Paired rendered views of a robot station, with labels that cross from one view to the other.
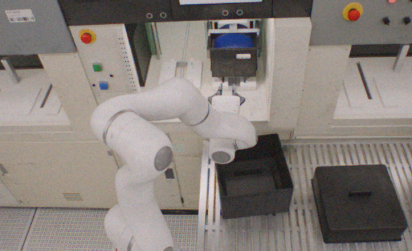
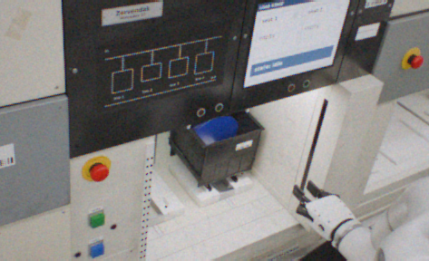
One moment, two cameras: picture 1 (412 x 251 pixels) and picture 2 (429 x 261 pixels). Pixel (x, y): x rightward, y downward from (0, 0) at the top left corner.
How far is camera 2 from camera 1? 1.01 m
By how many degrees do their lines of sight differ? 35
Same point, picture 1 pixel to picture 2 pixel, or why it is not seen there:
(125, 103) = (422, 233)
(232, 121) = not seen: hidden behind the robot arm
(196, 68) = (156, 182)
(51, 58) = (15, 229)
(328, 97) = (364, 169)
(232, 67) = (227, 164)
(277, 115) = not seen: hidden behind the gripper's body
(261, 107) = (277, 207)
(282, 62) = (345, 137)
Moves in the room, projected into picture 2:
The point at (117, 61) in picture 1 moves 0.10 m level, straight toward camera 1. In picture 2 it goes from (131, 198) to (163, 218)
